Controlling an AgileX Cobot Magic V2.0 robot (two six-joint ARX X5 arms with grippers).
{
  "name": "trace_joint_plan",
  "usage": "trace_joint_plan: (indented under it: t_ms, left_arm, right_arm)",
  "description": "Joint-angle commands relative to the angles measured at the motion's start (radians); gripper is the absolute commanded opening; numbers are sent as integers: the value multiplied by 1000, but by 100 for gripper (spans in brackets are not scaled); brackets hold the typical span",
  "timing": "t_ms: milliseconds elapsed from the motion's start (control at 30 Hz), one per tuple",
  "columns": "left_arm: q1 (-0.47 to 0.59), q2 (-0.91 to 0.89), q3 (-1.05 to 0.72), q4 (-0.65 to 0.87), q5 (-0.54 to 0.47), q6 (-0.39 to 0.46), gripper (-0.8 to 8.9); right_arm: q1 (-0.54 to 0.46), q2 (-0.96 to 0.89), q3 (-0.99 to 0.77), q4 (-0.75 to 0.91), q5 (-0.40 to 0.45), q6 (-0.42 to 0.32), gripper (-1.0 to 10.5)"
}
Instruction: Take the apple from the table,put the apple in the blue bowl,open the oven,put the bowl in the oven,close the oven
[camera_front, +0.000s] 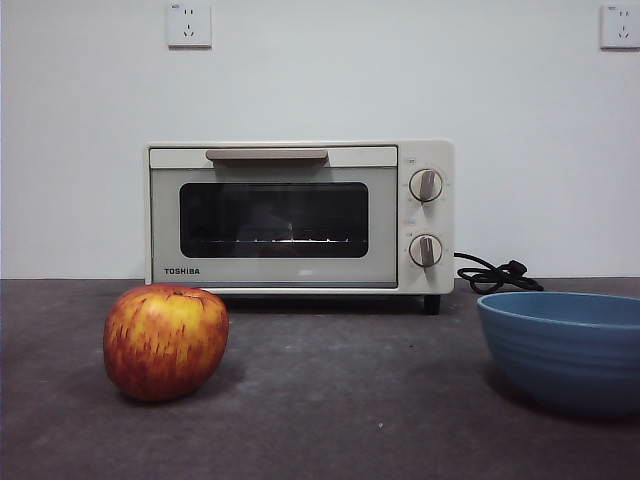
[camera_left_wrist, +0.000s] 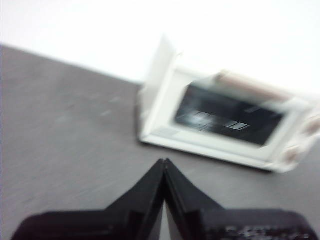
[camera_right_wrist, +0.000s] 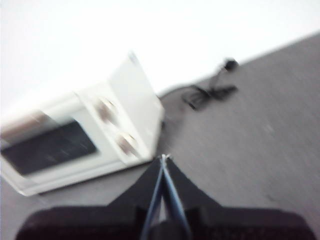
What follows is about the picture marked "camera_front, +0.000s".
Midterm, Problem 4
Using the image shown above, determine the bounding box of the glass oven door with handle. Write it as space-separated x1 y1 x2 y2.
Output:
148 145 400 290

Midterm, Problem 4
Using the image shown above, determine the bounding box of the black oven power cable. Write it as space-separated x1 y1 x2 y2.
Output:
452 249 545 295

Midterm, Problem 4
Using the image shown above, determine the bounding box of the metal oven wire rack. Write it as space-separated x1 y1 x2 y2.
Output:
199 237 351 247

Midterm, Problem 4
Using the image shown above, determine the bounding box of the beige oven knob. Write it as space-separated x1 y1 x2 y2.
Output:
408 233 444 268
408 168 444 203

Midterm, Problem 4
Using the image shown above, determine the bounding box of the white wall socket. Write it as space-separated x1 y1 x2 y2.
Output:
167 2 213 50
599 3 640 50

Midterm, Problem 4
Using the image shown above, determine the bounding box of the cream toaster oven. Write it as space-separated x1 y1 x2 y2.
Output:
144 138 456 316

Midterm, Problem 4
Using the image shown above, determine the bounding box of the red yellow apple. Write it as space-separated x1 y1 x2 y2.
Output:
103 283 231 403

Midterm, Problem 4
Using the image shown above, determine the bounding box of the blue ribbed bowl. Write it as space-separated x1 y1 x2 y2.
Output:
476 291 640 420

